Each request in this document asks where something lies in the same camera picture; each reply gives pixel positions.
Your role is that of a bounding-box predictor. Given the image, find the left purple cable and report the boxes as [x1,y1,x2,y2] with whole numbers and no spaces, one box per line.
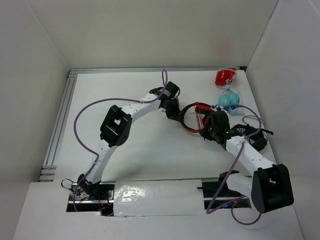
[72,69,168,212]

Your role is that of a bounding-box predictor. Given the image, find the red black headphones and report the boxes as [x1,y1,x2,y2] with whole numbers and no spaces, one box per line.
[181,102,214,134]

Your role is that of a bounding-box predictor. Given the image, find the black wrapped headphones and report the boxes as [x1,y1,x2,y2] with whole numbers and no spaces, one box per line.
[232,115,274,152]

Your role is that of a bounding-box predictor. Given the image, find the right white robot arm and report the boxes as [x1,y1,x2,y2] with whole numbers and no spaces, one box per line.
[201,110,294,214]

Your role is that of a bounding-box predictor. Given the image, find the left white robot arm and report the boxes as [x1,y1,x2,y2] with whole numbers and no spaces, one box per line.
[77,81,181,199]

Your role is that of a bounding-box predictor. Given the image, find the wrapped red headphones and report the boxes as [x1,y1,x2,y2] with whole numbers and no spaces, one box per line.
[215,67,237,86]

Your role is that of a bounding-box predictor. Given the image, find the teal headphones in bag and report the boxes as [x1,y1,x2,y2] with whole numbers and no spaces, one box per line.
[211,87,241,114]

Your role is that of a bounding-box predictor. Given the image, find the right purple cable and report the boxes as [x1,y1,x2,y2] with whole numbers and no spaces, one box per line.
[206,104,266,226]

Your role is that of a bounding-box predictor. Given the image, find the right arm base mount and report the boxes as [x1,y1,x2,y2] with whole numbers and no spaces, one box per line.
[197,172,242,210]

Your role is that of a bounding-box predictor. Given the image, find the aluminium table frame rail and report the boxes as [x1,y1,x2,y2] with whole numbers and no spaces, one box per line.
[39,68,234,182]

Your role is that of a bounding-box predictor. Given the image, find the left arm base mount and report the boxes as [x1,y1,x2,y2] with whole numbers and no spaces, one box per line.
[60,178,115,217]

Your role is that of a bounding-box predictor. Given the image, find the purple cable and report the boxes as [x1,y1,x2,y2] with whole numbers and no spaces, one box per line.
[206,104,266,226]
[72,69,168,212]

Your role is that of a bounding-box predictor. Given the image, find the white taped front panel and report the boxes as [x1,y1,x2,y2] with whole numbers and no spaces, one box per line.
[113,179,205,217]

